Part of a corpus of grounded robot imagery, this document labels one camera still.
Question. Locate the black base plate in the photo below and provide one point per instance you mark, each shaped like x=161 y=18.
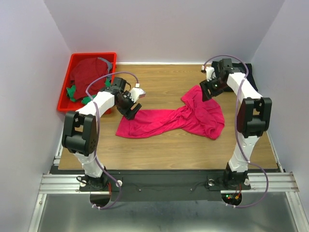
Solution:
x=149 y=186

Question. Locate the aluminium frame rail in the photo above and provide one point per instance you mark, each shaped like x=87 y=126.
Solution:
x=269 y=206

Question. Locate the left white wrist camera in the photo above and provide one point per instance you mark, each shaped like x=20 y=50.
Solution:
x=136 y=93

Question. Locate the dark red t shirt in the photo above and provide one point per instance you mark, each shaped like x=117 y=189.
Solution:
x=85 y=72

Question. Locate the grey t shirt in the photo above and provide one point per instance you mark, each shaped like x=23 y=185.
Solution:
x=108 y=64

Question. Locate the folded black t shirt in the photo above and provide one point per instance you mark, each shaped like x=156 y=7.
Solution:
x=250 y=77

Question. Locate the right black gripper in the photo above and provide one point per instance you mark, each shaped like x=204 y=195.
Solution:
x=205 y=85

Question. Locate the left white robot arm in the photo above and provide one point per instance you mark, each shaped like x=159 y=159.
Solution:
x=81 y=128

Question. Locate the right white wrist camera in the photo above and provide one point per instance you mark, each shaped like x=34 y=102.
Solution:
x=209 y=72

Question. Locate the red plastic bin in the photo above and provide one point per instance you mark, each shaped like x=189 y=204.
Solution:
x=64 y=102

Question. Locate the pink t shirt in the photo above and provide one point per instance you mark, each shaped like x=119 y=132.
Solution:
x=202 y=118

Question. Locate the green t shirt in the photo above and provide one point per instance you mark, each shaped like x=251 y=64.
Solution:
x=72 y=93

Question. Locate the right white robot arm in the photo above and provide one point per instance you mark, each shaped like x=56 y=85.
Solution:
x=252 y=116

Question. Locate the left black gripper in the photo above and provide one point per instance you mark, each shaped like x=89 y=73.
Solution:
x=131 y=115

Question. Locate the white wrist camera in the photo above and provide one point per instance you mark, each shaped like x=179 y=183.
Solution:
x=209 y=72
x=136 y=93

